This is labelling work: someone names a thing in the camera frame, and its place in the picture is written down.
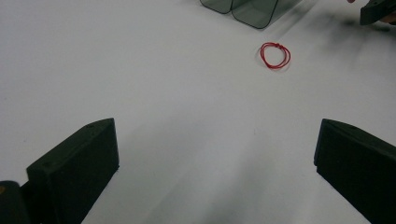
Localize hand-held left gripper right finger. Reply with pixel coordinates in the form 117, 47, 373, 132
313, 118, 396, 224

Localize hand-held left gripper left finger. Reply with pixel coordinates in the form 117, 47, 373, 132
20, 117, 120, 224

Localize red rubber band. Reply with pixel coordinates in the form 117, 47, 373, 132
260, 41, 291, 70

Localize clear plastic compartment box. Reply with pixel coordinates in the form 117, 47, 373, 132
199, 0, 303, 30

